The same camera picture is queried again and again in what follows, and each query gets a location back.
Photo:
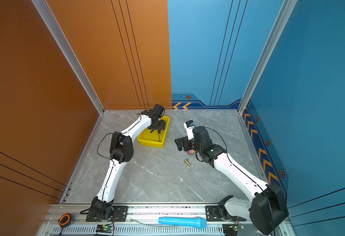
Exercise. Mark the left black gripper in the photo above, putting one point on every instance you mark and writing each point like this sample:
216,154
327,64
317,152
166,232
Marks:
162,125

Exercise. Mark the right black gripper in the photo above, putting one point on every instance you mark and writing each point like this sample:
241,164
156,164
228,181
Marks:
186,141

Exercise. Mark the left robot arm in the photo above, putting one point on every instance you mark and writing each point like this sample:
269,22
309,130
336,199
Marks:
121,152

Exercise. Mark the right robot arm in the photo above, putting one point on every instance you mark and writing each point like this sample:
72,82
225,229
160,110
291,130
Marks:
267,206

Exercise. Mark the yellow plastic bin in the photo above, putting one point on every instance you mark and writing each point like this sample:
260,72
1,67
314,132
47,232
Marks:
151,139

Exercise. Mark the pink yellow toy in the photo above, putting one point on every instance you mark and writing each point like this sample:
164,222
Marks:
191,151

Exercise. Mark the brass bolt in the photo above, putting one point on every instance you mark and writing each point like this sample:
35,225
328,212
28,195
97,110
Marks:
187,162

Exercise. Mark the cyan plastic cylinder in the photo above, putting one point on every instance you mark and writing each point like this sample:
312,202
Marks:
197,222

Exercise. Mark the right green circuit board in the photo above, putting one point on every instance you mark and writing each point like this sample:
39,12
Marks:
231,230

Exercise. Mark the green circuit board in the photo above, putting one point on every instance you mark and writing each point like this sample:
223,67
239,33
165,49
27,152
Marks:
104,230
231,230

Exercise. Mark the left green circuit board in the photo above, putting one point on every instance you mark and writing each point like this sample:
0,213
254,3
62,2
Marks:
104,230

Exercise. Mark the orange black tape measure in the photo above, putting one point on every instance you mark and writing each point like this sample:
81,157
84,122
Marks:
66,220

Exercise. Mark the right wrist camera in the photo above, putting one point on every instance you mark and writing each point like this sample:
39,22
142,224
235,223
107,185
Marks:
189,126

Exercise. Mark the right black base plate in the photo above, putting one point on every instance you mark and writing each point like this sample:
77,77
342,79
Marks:
214,214

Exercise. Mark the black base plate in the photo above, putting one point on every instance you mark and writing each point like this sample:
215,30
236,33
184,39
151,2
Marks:
214,214
117,214

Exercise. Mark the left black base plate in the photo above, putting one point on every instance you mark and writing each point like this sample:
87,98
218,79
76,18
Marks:
117,214

